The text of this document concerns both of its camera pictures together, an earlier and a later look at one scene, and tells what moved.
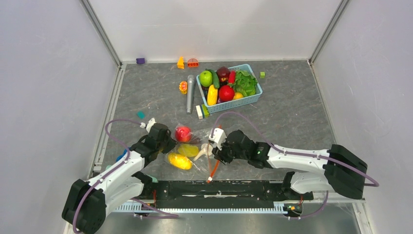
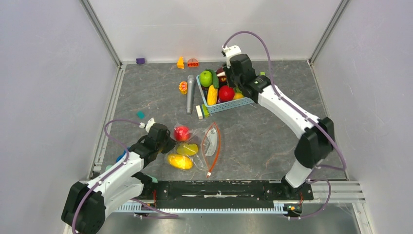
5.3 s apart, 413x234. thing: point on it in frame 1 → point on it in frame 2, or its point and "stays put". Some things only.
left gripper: [172, 144] stays put
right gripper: [220, 155] → [227, 71]
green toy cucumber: [216, 83] stays put
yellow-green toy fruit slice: [188, 150] stays put
